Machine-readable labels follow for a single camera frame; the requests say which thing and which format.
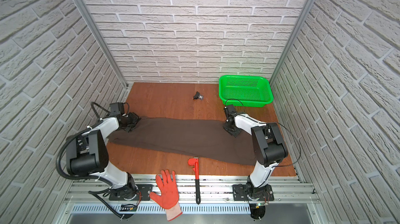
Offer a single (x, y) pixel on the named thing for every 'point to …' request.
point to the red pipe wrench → (195, 161)
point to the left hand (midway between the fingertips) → (137, 117)
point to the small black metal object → (198, 96)
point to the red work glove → (168, 199)
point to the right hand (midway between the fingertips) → (229, 128)
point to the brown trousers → (206, 139)
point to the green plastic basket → (244, 90)
